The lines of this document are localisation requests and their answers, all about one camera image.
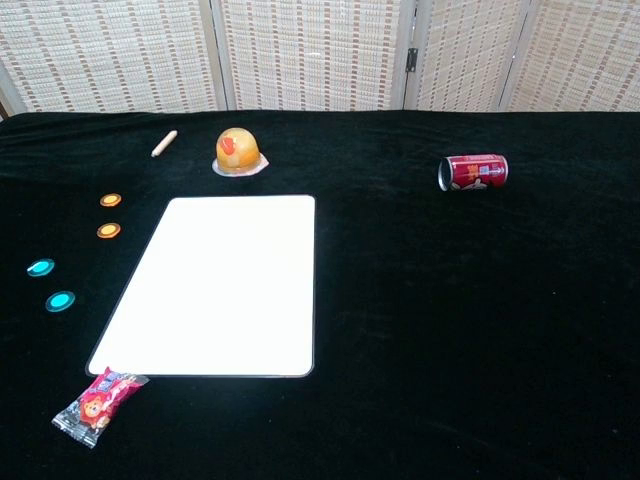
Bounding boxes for cyan disc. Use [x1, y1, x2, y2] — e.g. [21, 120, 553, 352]
[44, 290, 77, 314]
[26, 257, 56, 278]

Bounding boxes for white rectangular board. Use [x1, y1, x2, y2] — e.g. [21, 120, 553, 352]
[85, 194, 317, 379]

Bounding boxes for black tablecloth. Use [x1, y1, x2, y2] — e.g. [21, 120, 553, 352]
[0, 109, 640, 480]

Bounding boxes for orange fruit jelly cup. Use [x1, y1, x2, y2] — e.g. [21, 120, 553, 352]
[211, 127, 270, 178]

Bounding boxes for red drink can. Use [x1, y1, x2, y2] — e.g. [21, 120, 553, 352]
[437, 153, 510, 193]

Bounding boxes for small wooden stick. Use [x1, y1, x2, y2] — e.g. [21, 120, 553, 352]
[150, 129, 179, 158]

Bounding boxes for bamboo folding screen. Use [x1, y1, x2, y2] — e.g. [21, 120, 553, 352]
[0, 0, 640, 119]

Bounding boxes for red snack packet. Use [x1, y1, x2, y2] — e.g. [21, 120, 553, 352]
[51, 366, 150, 450]

